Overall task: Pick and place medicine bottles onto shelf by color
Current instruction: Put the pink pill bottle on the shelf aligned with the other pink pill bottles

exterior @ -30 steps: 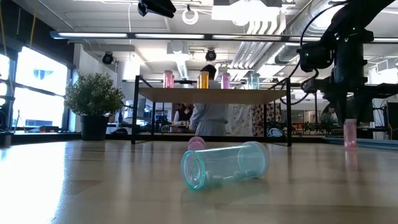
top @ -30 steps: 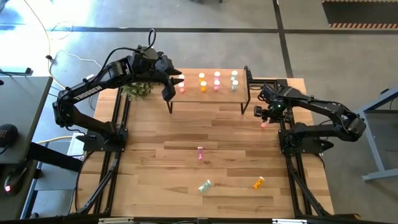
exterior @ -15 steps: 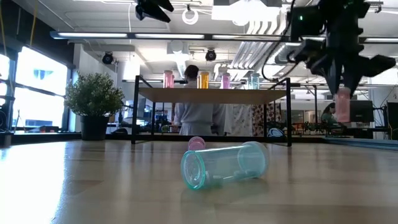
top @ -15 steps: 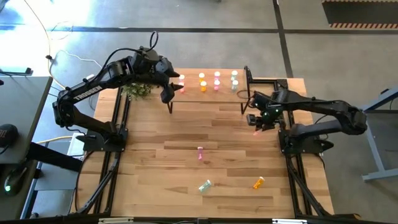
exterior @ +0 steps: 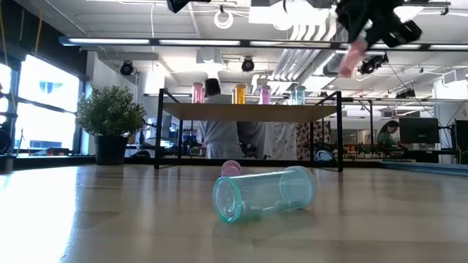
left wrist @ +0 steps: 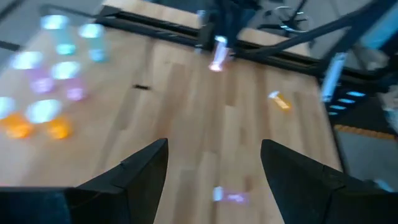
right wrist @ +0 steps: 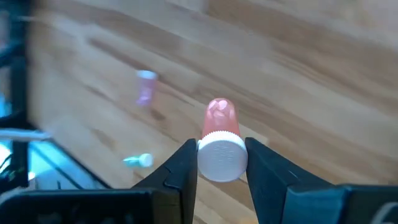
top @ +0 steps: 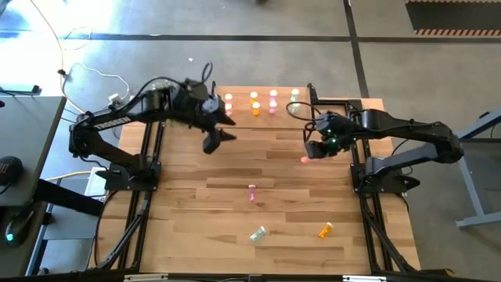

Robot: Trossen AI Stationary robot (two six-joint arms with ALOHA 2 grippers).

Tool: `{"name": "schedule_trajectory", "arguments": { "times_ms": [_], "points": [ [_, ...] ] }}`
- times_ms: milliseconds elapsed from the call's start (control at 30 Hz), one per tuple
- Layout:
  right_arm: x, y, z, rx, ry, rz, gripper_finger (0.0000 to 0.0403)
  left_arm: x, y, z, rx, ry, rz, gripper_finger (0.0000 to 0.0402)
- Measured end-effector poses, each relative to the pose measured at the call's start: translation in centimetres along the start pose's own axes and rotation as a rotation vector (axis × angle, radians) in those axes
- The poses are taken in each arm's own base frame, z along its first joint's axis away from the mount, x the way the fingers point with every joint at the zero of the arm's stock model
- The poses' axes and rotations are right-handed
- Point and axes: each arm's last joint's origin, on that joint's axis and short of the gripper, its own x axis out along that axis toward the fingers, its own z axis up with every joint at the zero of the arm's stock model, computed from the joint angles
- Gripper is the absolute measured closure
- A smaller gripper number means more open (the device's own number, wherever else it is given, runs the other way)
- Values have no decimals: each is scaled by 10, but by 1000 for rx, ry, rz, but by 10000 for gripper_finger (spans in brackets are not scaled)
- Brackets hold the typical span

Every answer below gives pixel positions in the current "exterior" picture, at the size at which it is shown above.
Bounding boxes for green potted plant black pot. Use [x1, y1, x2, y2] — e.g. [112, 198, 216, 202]
[75, 84, 147, 166]

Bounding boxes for blue white helmet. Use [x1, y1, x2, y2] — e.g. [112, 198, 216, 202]
[314, 149, 336, 162]

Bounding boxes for white cable coil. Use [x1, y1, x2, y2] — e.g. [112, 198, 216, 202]
[214, 9, 235, 30]

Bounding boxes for person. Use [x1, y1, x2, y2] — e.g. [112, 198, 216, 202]
[376, 119, 403, 147]
[199, 77, 244, 160]

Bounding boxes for long linear ceiling light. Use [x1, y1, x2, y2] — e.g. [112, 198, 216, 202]
[58, 35, 468, 52]

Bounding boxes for black computer monitor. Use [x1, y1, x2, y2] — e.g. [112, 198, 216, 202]
[454, 119, 468, 165]
[398, 116, 441, 145]

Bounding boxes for dark floral hanging cloth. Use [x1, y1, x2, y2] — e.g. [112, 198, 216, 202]
[296, 122, 315, 161]

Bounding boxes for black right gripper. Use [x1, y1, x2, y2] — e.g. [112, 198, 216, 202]
[335, 0, 423, 48]

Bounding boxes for grey hanging cloth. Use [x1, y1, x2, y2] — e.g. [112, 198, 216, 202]
[237, 121, 274, 160]

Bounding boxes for black aluminium rig frame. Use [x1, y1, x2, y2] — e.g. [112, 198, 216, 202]
[0, 155, 383, 171]

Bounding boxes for pink pill bottle white cap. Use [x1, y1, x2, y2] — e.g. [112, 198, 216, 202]
[221, 159, 242, 178]
[260, 85, 272, 106]

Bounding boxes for large glass window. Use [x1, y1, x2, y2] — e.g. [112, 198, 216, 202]
[0, 54, 80, 156]

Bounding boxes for wooden shelf black metal frame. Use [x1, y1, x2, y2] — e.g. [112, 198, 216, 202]
[154, 88, 344, 173]

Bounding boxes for teal pill bottle white cap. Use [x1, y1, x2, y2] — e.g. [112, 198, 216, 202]
[211, 165, 317, 224]
[294, 85, 307, 106]

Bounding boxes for white patterned hanging cloth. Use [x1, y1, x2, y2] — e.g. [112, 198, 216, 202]
[271, 122, 299, 161]

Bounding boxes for white ceiling pipes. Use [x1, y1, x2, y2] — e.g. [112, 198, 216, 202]
[272, 14, 343, 92]

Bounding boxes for silver ventilation duct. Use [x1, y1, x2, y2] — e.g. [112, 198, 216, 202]
[321, 0, 427, 77]

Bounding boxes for black overhead bracket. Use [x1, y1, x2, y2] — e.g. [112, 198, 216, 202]
[404, 0, 451, 16]

